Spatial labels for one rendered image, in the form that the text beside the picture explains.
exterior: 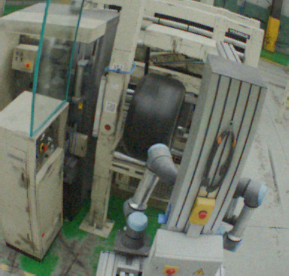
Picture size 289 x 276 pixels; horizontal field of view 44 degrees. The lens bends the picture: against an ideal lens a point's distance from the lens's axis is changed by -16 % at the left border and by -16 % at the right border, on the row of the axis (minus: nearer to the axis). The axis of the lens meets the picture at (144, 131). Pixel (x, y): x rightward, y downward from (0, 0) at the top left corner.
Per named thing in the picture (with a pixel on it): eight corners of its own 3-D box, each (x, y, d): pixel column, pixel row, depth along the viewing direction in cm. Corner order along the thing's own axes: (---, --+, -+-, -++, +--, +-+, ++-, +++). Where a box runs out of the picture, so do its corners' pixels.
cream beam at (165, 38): (141, 46, 287) (145, 28, 280) (149, 38, 309) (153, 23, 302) (222, 68, 280) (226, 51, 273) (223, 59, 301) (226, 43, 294)
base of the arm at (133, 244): (143, 251, 236) (146, 241, 231) (119, 247, 235) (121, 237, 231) (145, 237, 249) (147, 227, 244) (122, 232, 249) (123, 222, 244)
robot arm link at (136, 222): (126, 238, 231) (129, 223, 224) (123, 224, 242) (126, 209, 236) (146, 238, 234) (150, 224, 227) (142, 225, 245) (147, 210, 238)
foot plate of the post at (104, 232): (78, 228, 341) (79, 225, 339) (87, 212, 364) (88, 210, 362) (106, 238, 338) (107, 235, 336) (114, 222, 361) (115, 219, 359)
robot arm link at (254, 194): (221, 239, 241) (251, 174, 214) (239, 247, 235) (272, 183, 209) (214, 249, 231) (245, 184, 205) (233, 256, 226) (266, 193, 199)
